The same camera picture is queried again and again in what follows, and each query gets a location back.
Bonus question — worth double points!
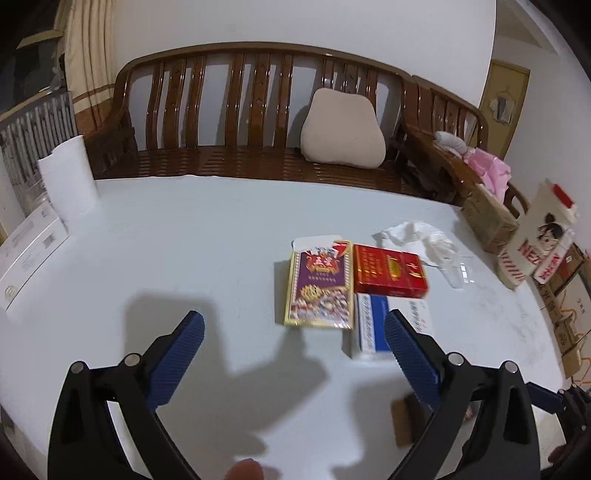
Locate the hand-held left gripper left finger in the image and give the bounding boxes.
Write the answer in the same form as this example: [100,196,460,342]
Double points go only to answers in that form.
[47,310,206,480]

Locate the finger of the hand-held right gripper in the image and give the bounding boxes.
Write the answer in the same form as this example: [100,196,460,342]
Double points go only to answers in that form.
[524,382,566,415]

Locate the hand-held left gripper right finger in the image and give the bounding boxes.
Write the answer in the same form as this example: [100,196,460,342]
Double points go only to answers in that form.
[383,309,541,480]

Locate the blue and white box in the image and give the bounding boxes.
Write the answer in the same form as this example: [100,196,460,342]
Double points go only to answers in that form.
[342,293,437,361]

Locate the red cigarette pack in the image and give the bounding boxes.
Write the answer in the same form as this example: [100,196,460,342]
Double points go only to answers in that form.
[353,244,429,299]

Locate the purple playing card box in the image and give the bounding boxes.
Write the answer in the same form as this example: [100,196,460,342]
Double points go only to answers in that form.
[283,240,355,330]

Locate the white tissue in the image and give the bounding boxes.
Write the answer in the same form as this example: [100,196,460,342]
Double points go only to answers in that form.
[372,220,459,267]

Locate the person's left hand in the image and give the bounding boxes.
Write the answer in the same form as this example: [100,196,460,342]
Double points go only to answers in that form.
[226,458,266,480]

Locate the small cardboard box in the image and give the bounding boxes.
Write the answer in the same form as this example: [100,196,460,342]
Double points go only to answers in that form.
[554,318,589,379]

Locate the small brown box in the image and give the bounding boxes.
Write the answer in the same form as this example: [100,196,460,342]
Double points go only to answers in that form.
[390,394,432,448]

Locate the clear plastic wrapper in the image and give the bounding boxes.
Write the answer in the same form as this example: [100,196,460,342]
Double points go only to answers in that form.
[438,254,476,291]

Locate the large printed cardboard box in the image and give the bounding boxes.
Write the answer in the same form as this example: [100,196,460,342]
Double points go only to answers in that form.
[536,244,591,324]

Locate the brown carton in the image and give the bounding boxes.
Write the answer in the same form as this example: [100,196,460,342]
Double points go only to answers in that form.
[462,182,520,254]

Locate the white carton with red stripes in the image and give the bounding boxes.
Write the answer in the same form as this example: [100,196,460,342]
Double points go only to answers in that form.
[498,179,580,291]

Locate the flat white box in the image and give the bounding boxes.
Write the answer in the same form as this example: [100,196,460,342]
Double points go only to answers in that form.
[0,203,70,311]

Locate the pink cloth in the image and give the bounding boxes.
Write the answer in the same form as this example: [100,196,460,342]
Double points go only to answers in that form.
[464,148,513,197]

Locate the wooden bench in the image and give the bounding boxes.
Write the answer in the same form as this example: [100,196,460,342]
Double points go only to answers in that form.
[85,42,462,204]

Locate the white paper towel roll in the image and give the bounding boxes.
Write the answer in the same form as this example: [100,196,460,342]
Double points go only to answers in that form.
[37,135,99,232]

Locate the beige cushion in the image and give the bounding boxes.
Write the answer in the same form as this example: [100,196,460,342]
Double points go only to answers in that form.
[300,88,387,169]

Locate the yellow door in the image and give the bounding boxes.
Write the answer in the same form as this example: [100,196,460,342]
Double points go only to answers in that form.
[478,60,531,160]

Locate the wooden armchair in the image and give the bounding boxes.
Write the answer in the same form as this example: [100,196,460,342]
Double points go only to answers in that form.
[402,75,532,217]

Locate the grey metal rack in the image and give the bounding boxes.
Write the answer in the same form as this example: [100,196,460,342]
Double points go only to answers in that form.
[0,90,79,217]

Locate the beige curtain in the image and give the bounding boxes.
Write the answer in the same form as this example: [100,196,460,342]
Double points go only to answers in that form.
[55,0,116,134]

